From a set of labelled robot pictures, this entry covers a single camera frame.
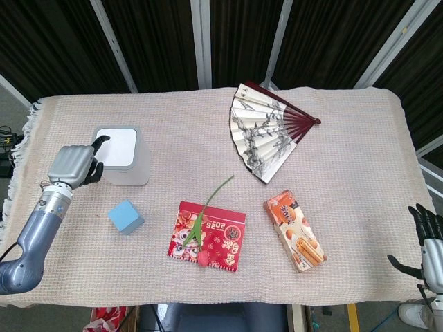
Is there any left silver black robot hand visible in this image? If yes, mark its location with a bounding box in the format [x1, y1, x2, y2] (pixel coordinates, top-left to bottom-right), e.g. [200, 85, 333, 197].
[47, 135, 111, 190]

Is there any white shoe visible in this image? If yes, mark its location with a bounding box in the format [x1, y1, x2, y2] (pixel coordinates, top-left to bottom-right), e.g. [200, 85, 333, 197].
[397, 303, 443, 330]

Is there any red artificial tulip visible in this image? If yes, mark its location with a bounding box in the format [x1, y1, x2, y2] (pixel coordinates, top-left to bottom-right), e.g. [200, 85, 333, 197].
[181, 174, 235, 268]

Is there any red patterned plastic bag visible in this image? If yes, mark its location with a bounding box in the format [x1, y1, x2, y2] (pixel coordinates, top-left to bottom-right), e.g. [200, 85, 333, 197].
[82, 306, 129, 332]

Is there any red spiral desk calendar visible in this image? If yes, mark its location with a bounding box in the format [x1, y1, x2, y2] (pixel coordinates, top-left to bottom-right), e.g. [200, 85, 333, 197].
[168, 201, 247, 273]

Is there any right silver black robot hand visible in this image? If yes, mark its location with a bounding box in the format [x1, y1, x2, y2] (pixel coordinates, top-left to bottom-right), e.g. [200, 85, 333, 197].
[386, 203, 443, 308]

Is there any orange egg roll box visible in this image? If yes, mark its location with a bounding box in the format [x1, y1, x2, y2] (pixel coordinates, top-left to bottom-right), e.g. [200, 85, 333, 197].
[264, 189, 327, 273]

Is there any white square container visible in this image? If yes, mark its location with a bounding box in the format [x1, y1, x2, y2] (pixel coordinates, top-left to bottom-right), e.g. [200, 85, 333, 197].
[91, 126, 152, 187]

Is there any dark robot base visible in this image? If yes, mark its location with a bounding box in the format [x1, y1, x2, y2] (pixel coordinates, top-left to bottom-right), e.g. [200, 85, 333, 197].
[138, 302, 289, 332]

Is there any beige woven tablecloth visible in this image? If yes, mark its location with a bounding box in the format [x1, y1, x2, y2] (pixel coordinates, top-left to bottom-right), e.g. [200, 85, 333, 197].
[0, 86, 433, 308]

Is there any white metal frame post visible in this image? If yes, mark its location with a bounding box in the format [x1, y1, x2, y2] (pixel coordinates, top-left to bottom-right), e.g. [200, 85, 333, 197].
[90, 0, 138, 93]
[190, 0, 213, 91]
[261, 0, 294, 89]
[0, 73, 34, 109]
[354, 0, 436, 89]

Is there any blue foam cube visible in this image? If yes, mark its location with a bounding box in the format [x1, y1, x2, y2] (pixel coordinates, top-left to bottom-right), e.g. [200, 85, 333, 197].
[107, 199, 145, 236]

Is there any black cables and device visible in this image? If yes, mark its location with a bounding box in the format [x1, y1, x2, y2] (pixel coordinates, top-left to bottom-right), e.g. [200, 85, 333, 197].
[0, 125, 19, 178]

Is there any ink painted folding fan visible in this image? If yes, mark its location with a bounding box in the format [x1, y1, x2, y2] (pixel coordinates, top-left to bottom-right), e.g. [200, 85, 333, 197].
[230, 82, 322, 185]

